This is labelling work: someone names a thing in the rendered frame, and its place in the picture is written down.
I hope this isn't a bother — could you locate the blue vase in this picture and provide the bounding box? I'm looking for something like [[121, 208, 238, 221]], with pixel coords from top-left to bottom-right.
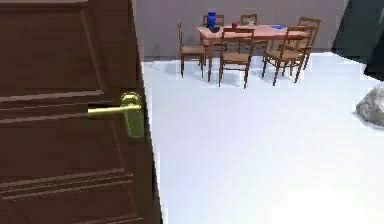
[[206, 11, 218, 29]]

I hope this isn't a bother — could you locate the dark green black cupboard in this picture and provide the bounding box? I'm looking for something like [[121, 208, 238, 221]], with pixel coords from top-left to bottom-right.
[[330, 0, 384, 82]]

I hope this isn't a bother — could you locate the dark brown room door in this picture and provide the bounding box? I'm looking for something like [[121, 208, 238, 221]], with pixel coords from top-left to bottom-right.
[[0, 0, 164, 224]]

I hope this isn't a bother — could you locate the grey rock-like lump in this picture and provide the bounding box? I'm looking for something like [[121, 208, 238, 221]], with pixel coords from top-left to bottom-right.
[[355, 83, 384, 128]]

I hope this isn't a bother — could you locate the brass door handle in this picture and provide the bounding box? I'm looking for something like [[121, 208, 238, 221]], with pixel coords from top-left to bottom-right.
[[87, 92, 145, 138]]

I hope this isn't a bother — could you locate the pale red dining table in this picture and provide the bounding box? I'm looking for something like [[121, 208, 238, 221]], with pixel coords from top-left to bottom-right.
[[195, 24, 309, 83]]

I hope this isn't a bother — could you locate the brown wooden chair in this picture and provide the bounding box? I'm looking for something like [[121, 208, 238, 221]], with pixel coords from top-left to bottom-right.
[[177, 19, 207, 79], [289, 16, 322, 77], [202, 14, 226, 29], [218, 26, 256, 90], [261, 25, 309, 87], [240, 13, 259, 27]]

